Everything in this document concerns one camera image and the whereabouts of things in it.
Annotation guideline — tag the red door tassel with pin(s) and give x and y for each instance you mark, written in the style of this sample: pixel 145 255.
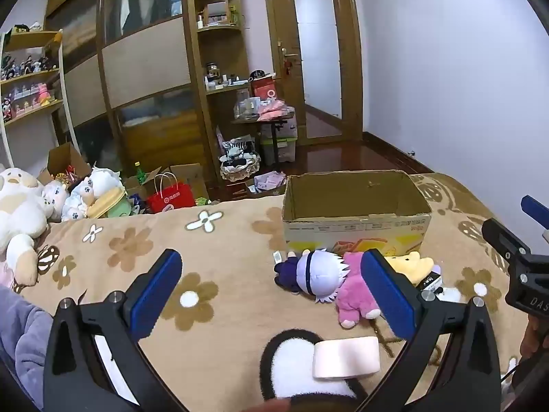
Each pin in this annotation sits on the red door tassel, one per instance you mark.
pixel 288 68

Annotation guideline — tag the row of dark figurines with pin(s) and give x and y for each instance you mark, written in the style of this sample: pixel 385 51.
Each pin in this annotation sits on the row of dark figurines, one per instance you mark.
pixel 28 65

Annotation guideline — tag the white plush with paw prints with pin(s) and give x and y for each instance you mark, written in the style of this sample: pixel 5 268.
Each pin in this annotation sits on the white plush with paw prints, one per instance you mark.
pixel 88 193

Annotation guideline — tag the black and white plush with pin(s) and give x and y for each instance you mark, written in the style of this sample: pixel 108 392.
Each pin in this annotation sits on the black and white plush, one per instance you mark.
pixel 238 150

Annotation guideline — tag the yellow plush toy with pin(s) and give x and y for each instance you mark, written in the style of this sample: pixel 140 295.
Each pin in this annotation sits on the yellow plush toy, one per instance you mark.
pixel 411 266

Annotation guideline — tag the scattered papers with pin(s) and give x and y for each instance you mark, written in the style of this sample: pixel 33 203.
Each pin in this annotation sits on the scattered papers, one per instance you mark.
pixel 268 180

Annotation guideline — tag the red box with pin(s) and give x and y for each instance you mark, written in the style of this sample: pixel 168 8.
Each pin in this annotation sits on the red box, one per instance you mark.
pixel 264 89

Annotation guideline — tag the person's right hand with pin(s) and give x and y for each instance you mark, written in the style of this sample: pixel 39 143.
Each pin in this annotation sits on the person's right hand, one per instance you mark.
pixel 534 341

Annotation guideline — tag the row of pink figurines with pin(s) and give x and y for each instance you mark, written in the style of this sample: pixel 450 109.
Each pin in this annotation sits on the row of pink figurines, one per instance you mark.
pixel 28 101

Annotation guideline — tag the printed cardboard box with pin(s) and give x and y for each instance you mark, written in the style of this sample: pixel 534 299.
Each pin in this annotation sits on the printed cardboard box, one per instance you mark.
pixel 356 212

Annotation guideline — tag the open brown cardboard box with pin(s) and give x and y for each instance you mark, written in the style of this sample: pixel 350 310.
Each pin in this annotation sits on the open brown cardboard box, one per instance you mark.
pixel 64 162

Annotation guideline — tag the yellow and green bag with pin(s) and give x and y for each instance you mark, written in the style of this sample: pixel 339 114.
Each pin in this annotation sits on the yellow and green bag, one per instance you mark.
pixel 107 206

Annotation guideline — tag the green bottle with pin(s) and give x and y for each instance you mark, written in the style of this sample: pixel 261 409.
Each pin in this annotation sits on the green bottle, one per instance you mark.
pixel 138 172

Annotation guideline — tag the purple sleeve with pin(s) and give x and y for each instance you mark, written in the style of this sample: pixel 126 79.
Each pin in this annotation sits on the purple sleeve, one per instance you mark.
pixel 21 339

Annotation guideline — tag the white storage box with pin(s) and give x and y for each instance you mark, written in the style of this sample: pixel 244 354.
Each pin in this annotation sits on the white storage box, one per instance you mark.
pixel 285 142

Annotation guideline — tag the clear plastic container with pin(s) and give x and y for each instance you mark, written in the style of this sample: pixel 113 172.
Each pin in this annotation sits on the clear plastic container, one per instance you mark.
pixel 248 107

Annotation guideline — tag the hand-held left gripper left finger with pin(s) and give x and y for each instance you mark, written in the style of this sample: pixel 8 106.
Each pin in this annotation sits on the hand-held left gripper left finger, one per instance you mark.
pixel 158 294

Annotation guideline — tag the large white plush duck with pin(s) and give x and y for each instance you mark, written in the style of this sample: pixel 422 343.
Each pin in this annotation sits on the large white plush duck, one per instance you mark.
pixel 17 219

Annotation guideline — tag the pink plush toy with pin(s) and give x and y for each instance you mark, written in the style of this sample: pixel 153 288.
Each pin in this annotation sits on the pink plush toy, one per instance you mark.
pixel 354 294

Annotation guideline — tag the red paper bag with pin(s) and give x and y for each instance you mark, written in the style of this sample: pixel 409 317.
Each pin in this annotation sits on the red paper bag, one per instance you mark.
pixel 169 197

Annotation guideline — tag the wooden corner shelf unit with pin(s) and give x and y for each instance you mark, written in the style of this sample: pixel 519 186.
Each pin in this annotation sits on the wooden corner shelf unit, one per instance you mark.
pixel 221 51

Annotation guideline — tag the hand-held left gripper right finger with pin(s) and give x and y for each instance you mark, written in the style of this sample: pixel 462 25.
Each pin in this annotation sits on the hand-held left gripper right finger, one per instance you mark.
pixel 391 298

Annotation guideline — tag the wooden door with glass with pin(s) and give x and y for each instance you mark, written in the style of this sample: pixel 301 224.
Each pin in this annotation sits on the wooden door with glass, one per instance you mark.
pixel 317 55

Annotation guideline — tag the black and white fluffy slipper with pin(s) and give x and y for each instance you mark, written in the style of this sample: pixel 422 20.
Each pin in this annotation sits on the black and white fluffy slipper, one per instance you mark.
pixel 296 371

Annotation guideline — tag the woven basket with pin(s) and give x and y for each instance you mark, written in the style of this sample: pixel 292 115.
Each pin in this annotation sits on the woven basket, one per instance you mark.
pixel 240 171

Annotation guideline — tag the pink packets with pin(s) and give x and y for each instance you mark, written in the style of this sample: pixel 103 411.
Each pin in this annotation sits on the pink packets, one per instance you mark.
pixel 274 109

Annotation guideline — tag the white-haired plush doll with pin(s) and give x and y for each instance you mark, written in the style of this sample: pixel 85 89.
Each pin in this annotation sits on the white-haired plush doll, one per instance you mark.
pixel 315 272

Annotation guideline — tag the small side table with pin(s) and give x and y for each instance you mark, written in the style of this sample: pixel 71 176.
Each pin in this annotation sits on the small side table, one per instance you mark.
pixel 274 135

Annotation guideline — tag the pale pink tape roll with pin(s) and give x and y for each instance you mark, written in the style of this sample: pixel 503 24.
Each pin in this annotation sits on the pale pink tape roll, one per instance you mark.
pixel 346 357

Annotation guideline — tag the dark packaged item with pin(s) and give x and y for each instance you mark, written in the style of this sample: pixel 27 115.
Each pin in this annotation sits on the dark packaged item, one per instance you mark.
pixel 433 282

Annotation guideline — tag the wooden wardrobe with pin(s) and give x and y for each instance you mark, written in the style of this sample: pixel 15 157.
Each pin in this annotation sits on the wooden wardrobe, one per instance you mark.
pixel 128 60

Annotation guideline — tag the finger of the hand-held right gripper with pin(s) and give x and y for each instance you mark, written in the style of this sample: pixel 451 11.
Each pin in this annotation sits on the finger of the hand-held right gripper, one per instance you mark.
pixel 534 210
pixel 502 236

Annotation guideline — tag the white-framed figurine shelf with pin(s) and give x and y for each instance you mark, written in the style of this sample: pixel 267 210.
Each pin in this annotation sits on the white-framed figurine shelf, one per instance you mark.
pixel 32 111

